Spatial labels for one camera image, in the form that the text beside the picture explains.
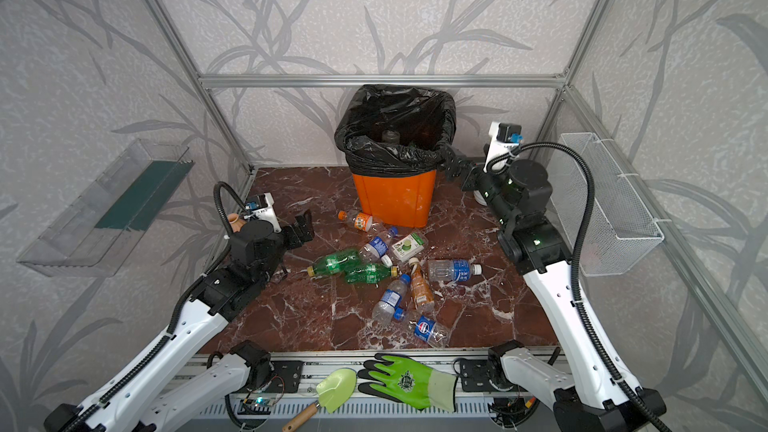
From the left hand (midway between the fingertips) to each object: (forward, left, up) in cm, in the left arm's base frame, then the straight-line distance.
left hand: (300, 206), depth 74 cm
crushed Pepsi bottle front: (-23, -33, -23) cm, 47 cm away
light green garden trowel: (-36, -9, -27) cm, 46 cm away
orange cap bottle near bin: (+11, -12, -23) cm, 29 cm away
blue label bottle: (+1, -18, -24) cm, 31 cm away
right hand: (+5, -39, +19) cm, 44 cm away
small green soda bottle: (-8, -16, -23) cm, 29 cm away
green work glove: (-34, -28, -25) cm, 51 cm away
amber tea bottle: (-11, -31, -22) cm, 40 cm away
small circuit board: (-39, +9, -29) cm, 50 cm away
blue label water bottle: (-7, -41, -22) cm, 47 cm away
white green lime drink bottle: (+2, -28, -24) cm, 37 cm away
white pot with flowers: (+23, -54, -26) cm, 64 cm away
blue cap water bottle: (-18, -21, -24) cm, 37 cm away
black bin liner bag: (+37, -20, -6) cm, 42 cm away
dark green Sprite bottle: (-4, -5, -23) cm, 24 cm away
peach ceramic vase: (+6, +26, -17) cm, 31 cm away
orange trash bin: (+20, -24, -24) cm, 39 cm away
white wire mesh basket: (-10, -72, +6) cm, 73 cm away
